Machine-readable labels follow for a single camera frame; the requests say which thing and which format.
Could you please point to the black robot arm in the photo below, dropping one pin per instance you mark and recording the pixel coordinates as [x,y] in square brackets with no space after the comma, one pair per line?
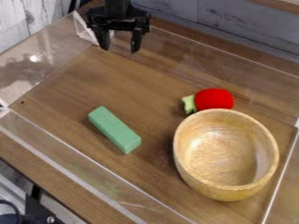
[117,15]

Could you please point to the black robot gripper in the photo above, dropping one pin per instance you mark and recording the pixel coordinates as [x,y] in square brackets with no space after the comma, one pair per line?
[133,21]

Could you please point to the light wooden bowl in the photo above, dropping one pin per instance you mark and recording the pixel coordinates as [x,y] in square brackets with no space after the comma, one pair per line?
[225,154]

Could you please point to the black clamp with cable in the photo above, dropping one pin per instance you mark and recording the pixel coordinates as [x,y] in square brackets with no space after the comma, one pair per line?
[36,214]

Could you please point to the red plush strawberry toy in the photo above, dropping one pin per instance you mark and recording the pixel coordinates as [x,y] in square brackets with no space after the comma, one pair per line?
[212,98]

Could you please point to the clear acrylic corner bracket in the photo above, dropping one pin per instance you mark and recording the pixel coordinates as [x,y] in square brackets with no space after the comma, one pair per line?
[85,25]

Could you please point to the clear acrylic tray wall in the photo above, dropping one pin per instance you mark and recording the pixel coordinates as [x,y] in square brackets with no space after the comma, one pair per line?
[56,77]

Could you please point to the green rectangular block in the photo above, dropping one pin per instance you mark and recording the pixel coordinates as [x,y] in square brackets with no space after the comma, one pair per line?
[115,130]

